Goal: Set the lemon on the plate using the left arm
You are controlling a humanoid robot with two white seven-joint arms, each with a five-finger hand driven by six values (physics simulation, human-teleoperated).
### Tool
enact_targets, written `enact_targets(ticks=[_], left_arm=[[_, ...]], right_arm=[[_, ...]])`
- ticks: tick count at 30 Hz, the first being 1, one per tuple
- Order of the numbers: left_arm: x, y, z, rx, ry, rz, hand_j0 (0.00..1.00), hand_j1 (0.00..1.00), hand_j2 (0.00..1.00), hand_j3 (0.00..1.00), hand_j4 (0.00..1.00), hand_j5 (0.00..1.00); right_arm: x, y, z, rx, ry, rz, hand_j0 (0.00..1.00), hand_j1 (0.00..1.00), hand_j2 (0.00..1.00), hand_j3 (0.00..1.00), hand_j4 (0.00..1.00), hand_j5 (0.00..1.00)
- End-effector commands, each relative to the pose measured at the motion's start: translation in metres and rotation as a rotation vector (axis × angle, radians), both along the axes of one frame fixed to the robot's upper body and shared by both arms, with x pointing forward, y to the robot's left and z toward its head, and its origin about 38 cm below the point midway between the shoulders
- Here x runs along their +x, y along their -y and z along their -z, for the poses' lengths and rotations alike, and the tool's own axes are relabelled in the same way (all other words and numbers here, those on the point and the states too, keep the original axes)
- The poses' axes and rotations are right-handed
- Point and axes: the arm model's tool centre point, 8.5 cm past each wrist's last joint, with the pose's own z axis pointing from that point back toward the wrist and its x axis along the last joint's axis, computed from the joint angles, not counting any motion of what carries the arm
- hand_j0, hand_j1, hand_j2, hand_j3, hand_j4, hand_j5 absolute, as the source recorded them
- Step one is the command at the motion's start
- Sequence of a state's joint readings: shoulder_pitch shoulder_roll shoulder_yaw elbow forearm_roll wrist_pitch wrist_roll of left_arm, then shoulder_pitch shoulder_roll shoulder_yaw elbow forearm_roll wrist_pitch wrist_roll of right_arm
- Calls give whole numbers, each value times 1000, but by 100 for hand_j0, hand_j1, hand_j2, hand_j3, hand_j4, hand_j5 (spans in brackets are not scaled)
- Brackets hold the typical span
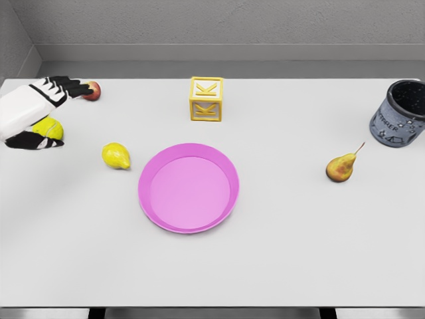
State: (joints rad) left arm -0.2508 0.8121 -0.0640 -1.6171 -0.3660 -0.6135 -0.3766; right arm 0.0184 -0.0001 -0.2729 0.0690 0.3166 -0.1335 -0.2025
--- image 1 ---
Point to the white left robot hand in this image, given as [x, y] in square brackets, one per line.
[25, 108]

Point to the yellow lemon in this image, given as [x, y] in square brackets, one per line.
[114, 155]

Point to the pink round plate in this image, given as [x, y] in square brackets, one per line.
[188, 191]

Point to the yellow tennis ball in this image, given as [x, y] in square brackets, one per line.
[51, 128]

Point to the red apple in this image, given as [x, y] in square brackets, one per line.
[94, 92]

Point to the yellow letter K block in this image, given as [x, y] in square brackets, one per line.
[206, 99]

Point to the yellow-brown pear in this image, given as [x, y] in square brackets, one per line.
[340, 167]

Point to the grey speckled enamel mug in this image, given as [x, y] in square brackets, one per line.
[396, 116]

